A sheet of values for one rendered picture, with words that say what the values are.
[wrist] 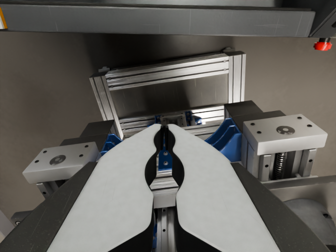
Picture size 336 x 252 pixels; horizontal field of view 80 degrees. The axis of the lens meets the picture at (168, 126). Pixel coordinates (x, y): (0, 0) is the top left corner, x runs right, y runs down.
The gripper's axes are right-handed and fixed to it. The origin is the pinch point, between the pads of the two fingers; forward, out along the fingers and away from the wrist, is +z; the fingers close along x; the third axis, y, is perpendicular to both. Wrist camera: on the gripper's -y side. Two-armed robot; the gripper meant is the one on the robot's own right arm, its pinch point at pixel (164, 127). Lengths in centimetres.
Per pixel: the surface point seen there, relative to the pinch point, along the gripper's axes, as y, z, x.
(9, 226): 185, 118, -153
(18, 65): 26, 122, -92
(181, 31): -3.2, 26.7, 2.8
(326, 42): 0, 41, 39
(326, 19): -5.5, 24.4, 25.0
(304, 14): -6.1, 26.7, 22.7
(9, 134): 78, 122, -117
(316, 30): -3.9, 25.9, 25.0
